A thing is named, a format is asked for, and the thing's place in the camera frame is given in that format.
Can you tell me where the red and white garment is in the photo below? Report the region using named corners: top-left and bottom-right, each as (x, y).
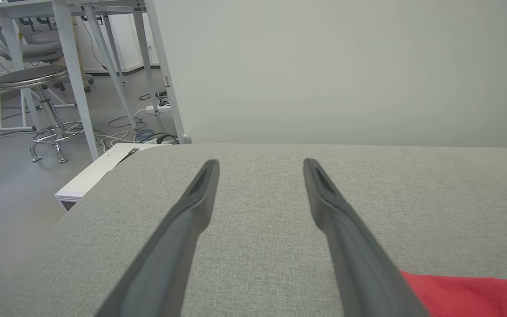
top-left (401, 270), bottom-right (507, 317)

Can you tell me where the white floor cable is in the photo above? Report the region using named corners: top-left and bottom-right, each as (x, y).
top-left (92, 99), bottom-right (162, 148)

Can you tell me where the round black chrome stool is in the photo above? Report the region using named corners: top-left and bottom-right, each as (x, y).
top-left (0, 65), bottom-right (88, 164)

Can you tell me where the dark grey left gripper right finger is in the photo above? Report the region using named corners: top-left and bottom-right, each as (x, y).
top-left (303, 158), bottom-right (431, 317)

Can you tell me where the white flat box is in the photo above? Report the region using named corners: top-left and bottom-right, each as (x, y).
top-left (55, 142), bottom-right (162, 212)

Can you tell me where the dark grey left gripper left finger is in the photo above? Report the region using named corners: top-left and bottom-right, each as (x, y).
top-left (95, 159), bottom-right (220, 317)

